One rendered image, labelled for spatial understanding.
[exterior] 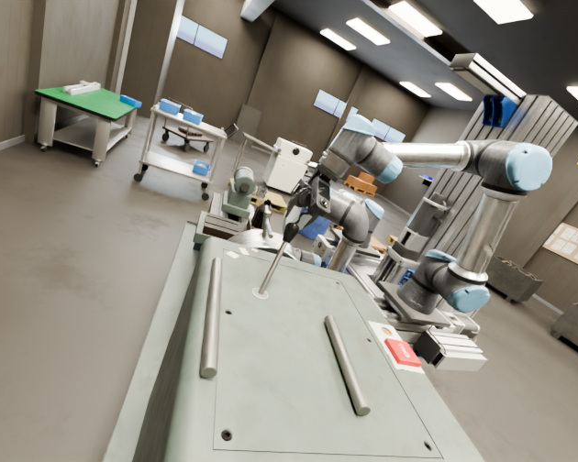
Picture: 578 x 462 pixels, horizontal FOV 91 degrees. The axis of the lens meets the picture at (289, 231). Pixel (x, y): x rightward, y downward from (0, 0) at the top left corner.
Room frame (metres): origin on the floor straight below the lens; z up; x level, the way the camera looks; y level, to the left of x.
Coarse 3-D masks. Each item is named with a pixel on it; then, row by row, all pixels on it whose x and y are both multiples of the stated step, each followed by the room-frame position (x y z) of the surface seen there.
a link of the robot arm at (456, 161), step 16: (384, 144) 0.93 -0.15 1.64; (400, 144) 0.94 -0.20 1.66; (416, 144) 0.95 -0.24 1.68; (432, 144) 0.97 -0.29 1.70; (448, 144) 0.99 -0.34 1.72; (464, 144) 0.98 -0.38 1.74; (480, 144) 0.98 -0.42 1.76; (416, 160) 0.93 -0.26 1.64; (432, 160) 0.95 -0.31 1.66; (448, 160) 0.96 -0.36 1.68; (464, 160) 0.96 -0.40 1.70; (480, 176) 0.98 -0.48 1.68
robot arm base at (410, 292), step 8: (408, 280) 1.07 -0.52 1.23; (416, 280) 1.03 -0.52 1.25; (400, 288) 1.06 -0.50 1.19; (408, 288) 1.03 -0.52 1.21; (416, 288) 1.02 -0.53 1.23; (424, 288) 1.01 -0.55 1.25; (400, 296) 1.03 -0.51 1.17; (408, 296) 1.01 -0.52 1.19; (416, 296) 1.00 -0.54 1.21; (424, 296) 1.00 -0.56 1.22; (432, 296) 1.00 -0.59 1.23; (408, 304) 1.00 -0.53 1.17; (416, 304) 0.99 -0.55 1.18; (424, 304) 0.99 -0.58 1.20; (432, 304) 1.00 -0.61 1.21; (424, 312) 0.98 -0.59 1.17; (432, 312) 1.02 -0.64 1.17
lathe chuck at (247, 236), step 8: (248, 232) 0.88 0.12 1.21; (256, 232) 0.88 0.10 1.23; (272, 232) 0.91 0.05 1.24; (232, 240) 0.85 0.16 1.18; (240, 240) 0.83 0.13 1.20; (248, 240) 0.82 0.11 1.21; (256, 240) 0.82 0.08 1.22; (264, 240) 0.83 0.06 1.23; (272, 240) 0.85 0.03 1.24; (280, 240) 0.88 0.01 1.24; (288, 248) 0.86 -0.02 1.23; (296, 256) 0.87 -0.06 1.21
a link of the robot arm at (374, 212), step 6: (366, 204) 1.47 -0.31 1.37; (372, 204) 1.45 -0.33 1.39; (366, 210) 1.46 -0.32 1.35; (372, 210) 1.45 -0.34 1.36; (378, 210) 1.45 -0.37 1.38; (372, 216) 1.44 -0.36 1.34; (378, 216) 1.45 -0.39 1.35; (372, 222) 1.45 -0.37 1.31; (378, 222) 1.47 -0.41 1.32; (372, 228) 1.46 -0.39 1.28
